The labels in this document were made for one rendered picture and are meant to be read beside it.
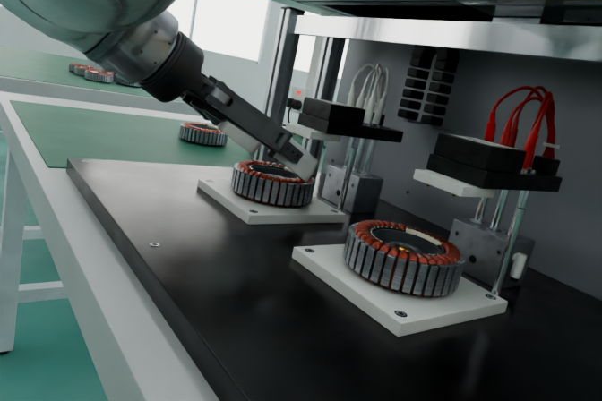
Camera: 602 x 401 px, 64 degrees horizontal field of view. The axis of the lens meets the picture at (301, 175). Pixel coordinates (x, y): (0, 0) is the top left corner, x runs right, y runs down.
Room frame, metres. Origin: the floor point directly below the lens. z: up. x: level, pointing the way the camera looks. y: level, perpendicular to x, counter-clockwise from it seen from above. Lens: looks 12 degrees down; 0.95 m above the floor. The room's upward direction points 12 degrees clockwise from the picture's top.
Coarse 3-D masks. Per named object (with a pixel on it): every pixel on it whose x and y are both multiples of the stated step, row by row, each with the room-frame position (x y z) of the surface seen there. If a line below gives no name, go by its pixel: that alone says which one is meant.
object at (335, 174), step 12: (336, 168) 0.73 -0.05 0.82; (336, 180) 0.72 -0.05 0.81; (360, 180) 0.68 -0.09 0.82; (372, 180) 0.70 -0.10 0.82; (324, 192) 0.74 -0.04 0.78; (336, 192) 0.72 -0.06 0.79; (348, 192) 0.69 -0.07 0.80; (360, 192) 0.69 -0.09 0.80; (372, 192) 0.70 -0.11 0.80; (336, 204) 0.71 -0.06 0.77; (348, 204) 0.69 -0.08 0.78; (360, 204) 0.69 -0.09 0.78; (372, 204) 0.71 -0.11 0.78
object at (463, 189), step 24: (456, 144) 0.48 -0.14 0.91; (480, 144) 0.46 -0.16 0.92; (432, 168) 0.50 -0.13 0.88; (456, 168) 0.47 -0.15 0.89; (480, 168) 0.45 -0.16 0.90; (504, 168) 0.47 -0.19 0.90; (456, 192) 0.44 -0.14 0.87; (480, 192) 0.45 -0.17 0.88; (504, 192) 0.53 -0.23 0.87; (528, 192) 0.51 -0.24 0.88; (480, 216) 0.55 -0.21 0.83
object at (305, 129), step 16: (304, 112) 0.69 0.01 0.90; (320, 112) 0.66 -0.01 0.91; (336, 112) 0.65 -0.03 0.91; (352, 112) 0.67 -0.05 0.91; (288, 128) 0.67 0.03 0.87; (304, 128) 0.65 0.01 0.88; (320, 128) 0.65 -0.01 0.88; (336, 128) 0.65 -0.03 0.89; (352, 128) 0.67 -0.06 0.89; (368, 128) 0.68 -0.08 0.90; (384, 128) 0.72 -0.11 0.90; (352, 144) 0.74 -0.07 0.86; (368, 160) 0.71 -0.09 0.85
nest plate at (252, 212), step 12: (204, 180) 0.65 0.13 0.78; (216, 180) 0.66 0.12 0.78; (228, 180) 0.68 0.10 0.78; (216, 192) 0.61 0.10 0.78; (228, 192) 0.61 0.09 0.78; (228, 204) 0.58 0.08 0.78; (240, 204) 0.57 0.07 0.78; (252, 204) 0.58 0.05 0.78; (264, 204) 0.59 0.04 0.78; (312, 204) 0.64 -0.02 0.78; (324, 204) 0.65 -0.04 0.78; (240, 216) 0.55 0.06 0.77; (252, 216) 0.54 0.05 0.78; (264, 216) 0.55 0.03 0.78; (276, 216) 0.56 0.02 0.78; (288, 216) 0.57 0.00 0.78; (300, 216) 0.58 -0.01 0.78; (312, 216) 0.59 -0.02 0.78; (324, 216) 0.60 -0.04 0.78; (336, 216) 0.62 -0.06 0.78
